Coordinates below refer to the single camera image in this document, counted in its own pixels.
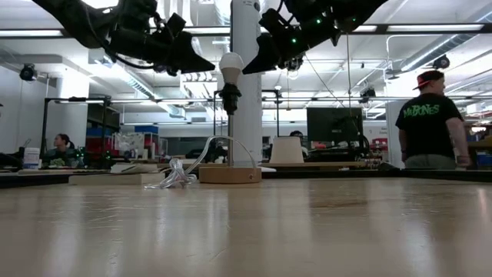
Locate silver ceiling duct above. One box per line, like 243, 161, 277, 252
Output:
399, 33, 492, 74

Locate pale conical lampshade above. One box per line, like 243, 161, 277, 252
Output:
268, 136, 305, 165

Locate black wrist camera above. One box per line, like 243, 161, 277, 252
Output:
161, 12, 188, 38
259, 8, 294, 38

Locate white LED lightbulb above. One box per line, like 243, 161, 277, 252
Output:
218, 52, 245, 85

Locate black table frame rail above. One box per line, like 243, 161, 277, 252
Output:
0, 168, 492, 189

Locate white column with wall devices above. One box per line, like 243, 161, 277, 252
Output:
385, 100, 403, 169

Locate person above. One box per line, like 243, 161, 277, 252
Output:
42, 133, 78, 168
394, 69, 472, 170
288, 129, 311, 159

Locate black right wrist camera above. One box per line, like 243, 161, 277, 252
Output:
259, 8, 294, 38

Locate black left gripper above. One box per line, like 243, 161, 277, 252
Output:
110, 25, 216, 75

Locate background robot with green lights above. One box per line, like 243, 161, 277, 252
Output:
75, 145, 115, 169

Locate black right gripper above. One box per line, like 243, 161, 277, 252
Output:
243, 13, 342, 75

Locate black computer monitor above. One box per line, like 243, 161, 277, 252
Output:
306, 107, 364, 143

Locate black and white book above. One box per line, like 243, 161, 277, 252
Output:
68, 172, 166, 186

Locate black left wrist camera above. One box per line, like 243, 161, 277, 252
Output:
161, 12, 188, 38

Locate white building column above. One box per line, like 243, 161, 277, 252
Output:
230, 0, 263, 162

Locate wooden base table lamp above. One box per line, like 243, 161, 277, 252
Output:
198, 82, 263, 185

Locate long ceiling light strip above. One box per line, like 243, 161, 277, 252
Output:
386, 24, 485, 32
0, 28, 65, 38

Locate white plastic container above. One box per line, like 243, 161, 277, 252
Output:
22, 147, 41, 170

